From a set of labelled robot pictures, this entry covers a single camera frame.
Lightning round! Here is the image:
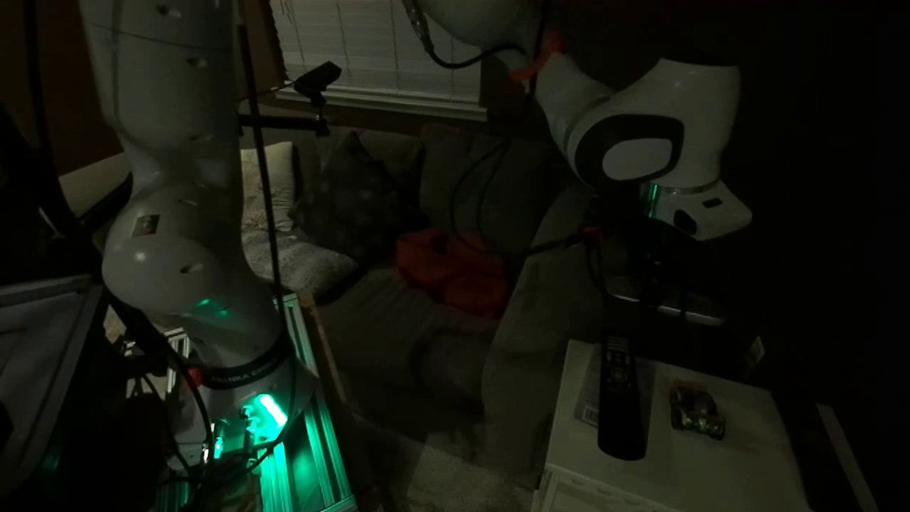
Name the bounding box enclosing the white lattice shelf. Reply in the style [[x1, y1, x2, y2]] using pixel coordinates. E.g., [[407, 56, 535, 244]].
[[528, 335, 819, 512]]

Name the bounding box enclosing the grey flat board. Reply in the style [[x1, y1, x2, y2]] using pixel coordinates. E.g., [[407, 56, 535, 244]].
[[0, 274, 108, 481]]

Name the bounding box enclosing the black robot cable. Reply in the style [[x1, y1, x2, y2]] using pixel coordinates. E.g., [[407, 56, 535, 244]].
[[230, 0, 287, 302]]

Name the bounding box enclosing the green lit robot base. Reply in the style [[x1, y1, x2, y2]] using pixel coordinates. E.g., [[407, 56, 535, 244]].
[[165, 358, 355, 512]]

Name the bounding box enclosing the black camera on stand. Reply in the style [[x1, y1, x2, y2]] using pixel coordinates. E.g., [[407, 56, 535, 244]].
[[236, 56, 347, 136]]

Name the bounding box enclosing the red blanket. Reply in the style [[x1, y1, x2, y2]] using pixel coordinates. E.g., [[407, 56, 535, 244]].
[[388, 224, 515, 321]]

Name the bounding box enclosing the window with white blinds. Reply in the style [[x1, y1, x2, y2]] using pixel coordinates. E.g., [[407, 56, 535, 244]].
[[266, 0, 491, 126]]

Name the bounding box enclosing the white throw blanket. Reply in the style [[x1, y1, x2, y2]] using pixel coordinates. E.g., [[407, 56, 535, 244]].
[[236, 139, 361, 299]]

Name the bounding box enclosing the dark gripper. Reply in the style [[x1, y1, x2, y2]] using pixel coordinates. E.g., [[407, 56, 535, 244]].
[[592, 214, 687, 289]]

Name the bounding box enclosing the dark patterned pillow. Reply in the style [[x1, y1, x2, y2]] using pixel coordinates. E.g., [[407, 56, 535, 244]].
[[293, 129, 412, 262]]

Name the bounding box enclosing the black remote control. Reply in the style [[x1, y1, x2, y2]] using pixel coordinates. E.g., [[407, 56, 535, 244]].
[[593, 328, 654, 467]]

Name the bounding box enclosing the small dark patterned object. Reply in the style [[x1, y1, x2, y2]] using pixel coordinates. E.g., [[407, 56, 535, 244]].
[[664, 375, 731, 443]]

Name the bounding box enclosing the grey couch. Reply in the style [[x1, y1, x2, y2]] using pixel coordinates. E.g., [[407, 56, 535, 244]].
[[236, 116, 664, 469]]

